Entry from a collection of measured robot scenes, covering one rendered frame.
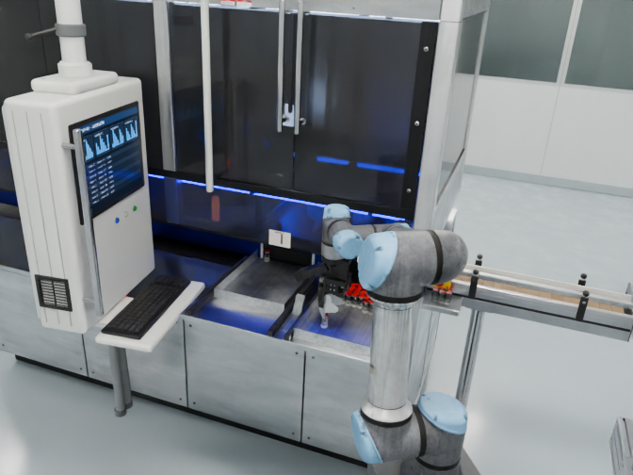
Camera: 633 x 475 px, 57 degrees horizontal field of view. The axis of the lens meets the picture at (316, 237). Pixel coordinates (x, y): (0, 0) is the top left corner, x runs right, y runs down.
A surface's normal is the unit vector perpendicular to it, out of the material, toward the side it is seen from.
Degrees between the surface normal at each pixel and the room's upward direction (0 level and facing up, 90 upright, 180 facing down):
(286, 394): 90
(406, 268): 77
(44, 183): 90
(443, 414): 8
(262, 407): 90
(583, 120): 90
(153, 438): 0
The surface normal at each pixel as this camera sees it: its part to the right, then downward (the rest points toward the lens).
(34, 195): -0.22, 0.39
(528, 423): 0.05, -0.91
